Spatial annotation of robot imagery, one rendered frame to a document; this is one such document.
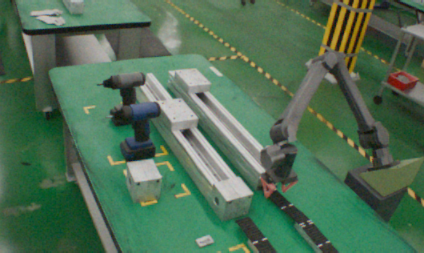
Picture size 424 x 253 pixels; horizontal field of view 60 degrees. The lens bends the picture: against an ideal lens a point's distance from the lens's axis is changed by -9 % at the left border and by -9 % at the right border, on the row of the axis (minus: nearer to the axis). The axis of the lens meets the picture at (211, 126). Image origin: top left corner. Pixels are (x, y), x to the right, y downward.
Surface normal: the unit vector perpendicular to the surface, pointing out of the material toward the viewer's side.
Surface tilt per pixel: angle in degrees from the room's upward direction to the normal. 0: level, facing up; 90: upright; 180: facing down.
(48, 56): 90
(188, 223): 0
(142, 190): 90
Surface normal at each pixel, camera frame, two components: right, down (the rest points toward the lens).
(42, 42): 0.47, 0.54
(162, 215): 0.15, -0.83
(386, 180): -0.85, 0.16
